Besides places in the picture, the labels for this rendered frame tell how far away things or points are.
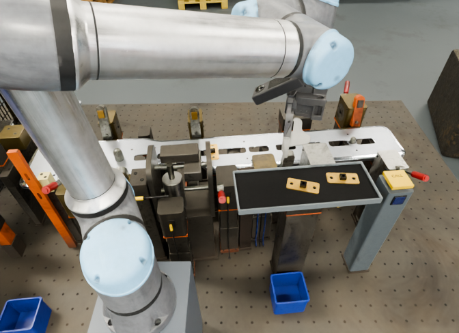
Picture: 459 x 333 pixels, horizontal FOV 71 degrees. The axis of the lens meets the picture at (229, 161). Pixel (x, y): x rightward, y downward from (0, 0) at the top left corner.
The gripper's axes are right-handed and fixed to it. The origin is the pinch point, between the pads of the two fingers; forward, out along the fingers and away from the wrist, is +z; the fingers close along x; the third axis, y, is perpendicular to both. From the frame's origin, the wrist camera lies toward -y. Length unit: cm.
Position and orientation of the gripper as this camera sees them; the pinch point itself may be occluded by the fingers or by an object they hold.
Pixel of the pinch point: (285, 137)
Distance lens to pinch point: 80.2
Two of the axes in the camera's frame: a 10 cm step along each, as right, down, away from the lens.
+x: 2.0, -6.8, 7.0
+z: 0.1, 7.2, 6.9
